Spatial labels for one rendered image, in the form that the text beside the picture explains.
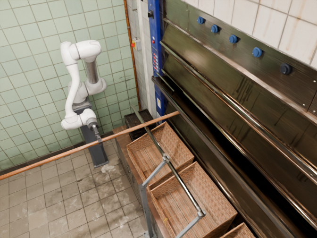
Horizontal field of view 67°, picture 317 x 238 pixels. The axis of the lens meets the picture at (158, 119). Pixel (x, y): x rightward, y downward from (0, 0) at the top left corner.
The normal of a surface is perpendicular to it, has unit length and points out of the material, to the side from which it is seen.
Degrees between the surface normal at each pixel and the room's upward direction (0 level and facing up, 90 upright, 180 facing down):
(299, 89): 90
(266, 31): 90
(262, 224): 70
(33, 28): 90
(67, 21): 90
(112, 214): 0
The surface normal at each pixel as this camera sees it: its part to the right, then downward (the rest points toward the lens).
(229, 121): -0.87, 0.06
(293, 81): -0.90, 0.33
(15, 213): -0.06, -0.74
